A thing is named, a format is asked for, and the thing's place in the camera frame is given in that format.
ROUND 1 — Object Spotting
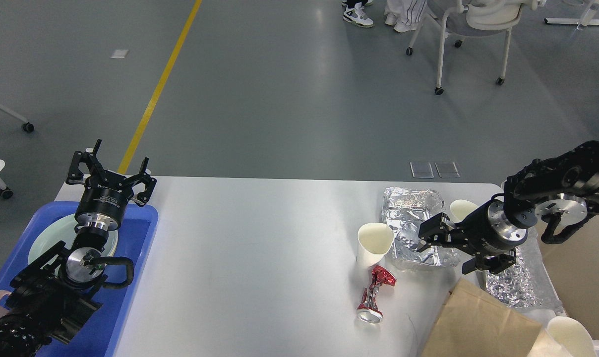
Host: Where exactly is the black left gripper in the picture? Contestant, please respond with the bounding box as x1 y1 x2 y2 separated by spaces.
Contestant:
65 139 157 232

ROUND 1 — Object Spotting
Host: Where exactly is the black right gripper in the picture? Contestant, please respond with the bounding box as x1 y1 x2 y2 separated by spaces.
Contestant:
417 199 533 274

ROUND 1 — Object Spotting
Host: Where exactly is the white paper cup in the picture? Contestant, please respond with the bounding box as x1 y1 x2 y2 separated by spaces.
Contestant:
449 199 479 223
528 316 597 357

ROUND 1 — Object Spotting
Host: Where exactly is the aluminium foil tray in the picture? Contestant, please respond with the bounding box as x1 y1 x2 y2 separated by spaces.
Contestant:
483 228 566 315
381 187 461 271

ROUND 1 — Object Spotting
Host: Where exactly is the light green plate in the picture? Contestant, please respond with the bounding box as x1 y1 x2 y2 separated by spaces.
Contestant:
27 214 119 264

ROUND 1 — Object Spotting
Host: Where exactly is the white paper cup under arm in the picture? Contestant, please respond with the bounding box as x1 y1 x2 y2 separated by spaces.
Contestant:
356 222 394 268

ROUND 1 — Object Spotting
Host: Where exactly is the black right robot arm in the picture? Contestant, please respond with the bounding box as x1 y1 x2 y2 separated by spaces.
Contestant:
417 141 599 274

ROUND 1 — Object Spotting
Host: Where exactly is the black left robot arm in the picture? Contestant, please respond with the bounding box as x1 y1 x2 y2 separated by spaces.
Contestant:
0 139 157 357

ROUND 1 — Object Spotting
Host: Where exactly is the blue plastic tray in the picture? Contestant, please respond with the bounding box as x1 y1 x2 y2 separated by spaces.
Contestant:
0 201 159 357

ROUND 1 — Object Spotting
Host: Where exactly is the floor socket cover right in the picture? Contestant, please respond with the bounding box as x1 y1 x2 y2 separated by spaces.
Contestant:
435 161 461 179

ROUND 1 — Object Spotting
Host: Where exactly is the floor socket cover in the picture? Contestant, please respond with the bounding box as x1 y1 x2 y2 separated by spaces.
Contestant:
409 161 435 179
435 161 461 179

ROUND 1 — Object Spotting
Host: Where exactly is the floor socket cover left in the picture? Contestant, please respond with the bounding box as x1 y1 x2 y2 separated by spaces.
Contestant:
409 161 435 179

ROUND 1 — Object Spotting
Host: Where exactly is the white chair leg with caster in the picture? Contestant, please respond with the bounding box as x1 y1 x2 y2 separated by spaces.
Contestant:
0 103 36 133

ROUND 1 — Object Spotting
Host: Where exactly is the beige plastic bin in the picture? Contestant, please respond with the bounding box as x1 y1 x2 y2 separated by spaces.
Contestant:
535 216 599 340

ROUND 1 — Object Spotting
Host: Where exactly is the crushed red soda can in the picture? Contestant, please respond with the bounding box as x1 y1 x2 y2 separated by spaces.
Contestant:
356 265 397 324

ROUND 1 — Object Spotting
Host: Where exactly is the white office chair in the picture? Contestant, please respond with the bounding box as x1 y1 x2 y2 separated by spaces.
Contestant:
406 0 546 95

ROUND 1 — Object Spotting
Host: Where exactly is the white sneaker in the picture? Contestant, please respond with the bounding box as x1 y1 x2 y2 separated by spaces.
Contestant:
341 0 374 28

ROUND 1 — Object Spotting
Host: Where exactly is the white frame base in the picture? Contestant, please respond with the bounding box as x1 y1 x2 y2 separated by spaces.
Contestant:
543 0 599 29

